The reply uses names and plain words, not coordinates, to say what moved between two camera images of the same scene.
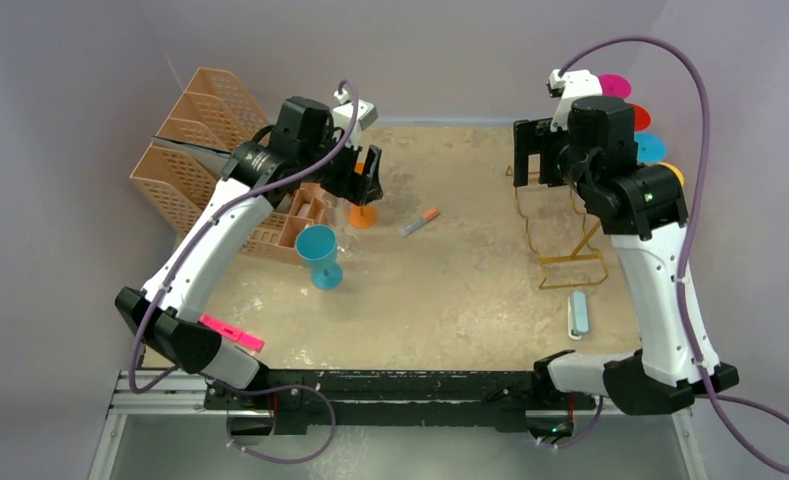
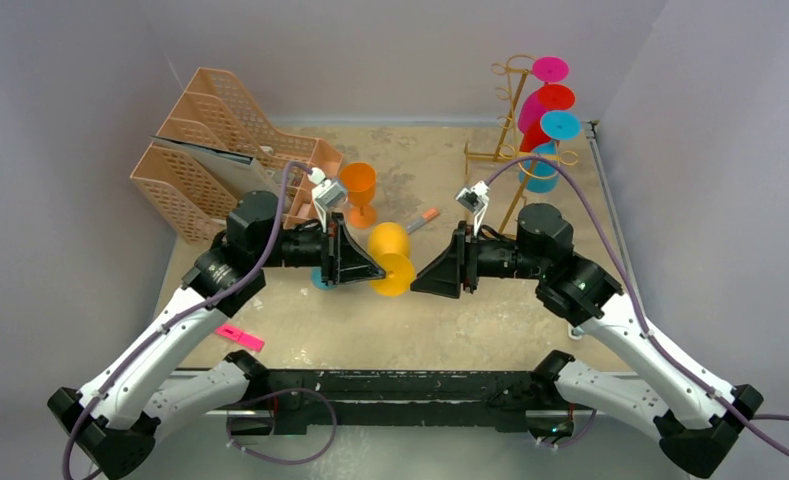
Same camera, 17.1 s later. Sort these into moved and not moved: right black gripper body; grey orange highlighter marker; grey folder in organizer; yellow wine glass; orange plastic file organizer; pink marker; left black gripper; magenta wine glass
Moved: right black gripper body; left black gripper; yellow wine glass; magenta wine glass
Not moved: pink marker; grey folder in organizer; grey orange highlighter marker; orange plastic file organizer
